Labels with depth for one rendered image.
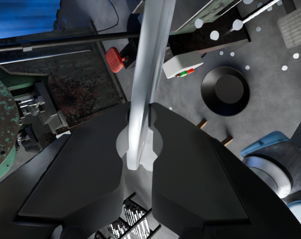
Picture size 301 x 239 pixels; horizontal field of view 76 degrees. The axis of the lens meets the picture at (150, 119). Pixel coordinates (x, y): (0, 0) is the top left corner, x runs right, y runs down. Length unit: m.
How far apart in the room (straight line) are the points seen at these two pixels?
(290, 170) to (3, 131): 1.45
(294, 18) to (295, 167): 0.60
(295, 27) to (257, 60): 0.28
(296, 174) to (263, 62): 0.73
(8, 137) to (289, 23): 1.57
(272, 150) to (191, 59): 0.36
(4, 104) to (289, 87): 1.64
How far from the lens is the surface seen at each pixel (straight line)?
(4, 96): 1.56
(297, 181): 0.56
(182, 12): 0.41
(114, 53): 0.62
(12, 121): 1.52
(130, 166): 0.16
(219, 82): 1.28
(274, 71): 1.17
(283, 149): 0.55
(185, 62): 0.64
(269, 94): 1.20
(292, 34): 0.97
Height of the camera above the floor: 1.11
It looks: 38 degrees down
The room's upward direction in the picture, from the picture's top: 117 degrees counter-clockwise
